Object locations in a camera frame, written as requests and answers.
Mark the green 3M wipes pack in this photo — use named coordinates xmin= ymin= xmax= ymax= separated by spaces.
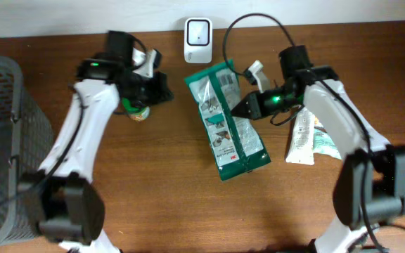
xmin=184 ymin=60 xmax=271 ymax=181

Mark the orange Kleenex tissue pack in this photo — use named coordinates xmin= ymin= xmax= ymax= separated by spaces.
xmin=314 ymin=117 xmax=323 ymax=128

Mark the green lid jar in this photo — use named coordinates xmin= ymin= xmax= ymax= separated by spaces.
xmin=122 ymin=98 xmax=150 ymax=122

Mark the white barcode scanner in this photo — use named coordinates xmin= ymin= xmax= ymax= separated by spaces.
xmin=184 ymin=18 xmax=213 ymax=64

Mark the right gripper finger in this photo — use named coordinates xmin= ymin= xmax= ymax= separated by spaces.
xmin=231 ymin=103 xmax=259 ymax=120
xmin=236 ymin=92 xmax=259 ymax=109

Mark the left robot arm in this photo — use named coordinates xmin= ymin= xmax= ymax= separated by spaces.
xmin=18 ymin=31 xmax=174 ymax=253

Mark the mint green tissue pack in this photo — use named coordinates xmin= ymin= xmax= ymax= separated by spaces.
xmin=312 ymin=126 xmax=341 ymax=160

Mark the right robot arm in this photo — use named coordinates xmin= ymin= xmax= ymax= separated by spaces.
xmin=231 ymin=46 xmax=405 ymax=253

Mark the grey plastic basket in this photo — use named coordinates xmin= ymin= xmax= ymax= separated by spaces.
xmin=0 ymin=56 xmax=53 ymax=245

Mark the white lotion tube gold cap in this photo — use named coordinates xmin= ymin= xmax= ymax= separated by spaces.
xmin=285 ymin=108 xmax=315 ymax=165

